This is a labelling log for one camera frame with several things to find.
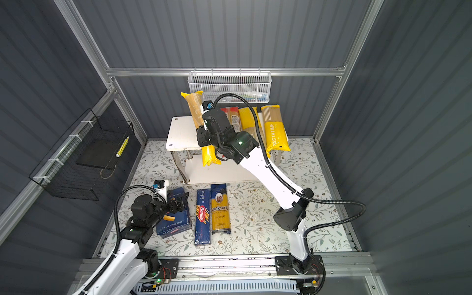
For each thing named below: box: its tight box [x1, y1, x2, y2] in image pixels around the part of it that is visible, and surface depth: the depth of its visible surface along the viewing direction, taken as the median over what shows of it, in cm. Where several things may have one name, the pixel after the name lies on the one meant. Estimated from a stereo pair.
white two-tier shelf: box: [165, 115, 259, 184], surface depth 83 cm
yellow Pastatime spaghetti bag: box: [260, 104, 292, 158], surface depth 78 cm
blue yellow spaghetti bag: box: [210, 183, 232, 235], surface depth 89 cm
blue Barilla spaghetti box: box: [194, 188, 211, 245], surface depth 86 cm
